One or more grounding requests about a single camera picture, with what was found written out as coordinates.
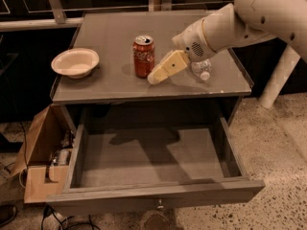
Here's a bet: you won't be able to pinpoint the red coke can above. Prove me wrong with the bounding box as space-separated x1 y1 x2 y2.
132 34 154 78

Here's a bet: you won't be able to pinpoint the open grey top drawer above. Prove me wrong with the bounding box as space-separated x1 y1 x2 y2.
47 118 265 216

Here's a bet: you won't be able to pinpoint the black floor cables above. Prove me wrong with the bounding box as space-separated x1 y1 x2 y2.
39 204 102 230

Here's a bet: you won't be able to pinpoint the white diagonal post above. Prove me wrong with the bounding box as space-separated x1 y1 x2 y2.
258 46 300 108

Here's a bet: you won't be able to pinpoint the metal drawer knob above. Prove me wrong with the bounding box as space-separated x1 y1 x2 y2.
156 199 165 211

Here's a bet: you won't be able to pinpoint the brown cardboard box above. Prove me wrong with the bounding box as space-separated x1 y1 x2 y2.
11 105 71 203

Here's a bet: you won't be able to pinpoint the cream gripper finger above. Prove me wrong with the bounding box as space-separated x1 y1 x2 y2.
147 50 190 85

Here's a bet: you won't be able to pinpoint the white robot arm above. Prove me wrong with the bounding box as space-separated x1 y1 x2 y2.
148 0 307 84

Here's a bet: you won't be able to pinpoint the clear plastic water bottle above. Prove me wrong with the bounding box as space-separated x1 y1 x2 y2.
191 59 211 81

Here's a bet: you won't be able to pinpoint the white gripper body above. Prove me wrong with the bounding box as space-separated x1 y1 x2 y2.
172 19 216 62

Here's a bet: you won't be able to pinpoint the metal railing frame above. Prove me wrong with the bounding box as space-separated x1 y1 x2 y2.
0 0 233 32

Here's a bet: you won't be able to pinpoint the grey cabinet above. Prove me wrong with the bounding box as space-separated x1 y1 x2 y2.
50 10 255 136

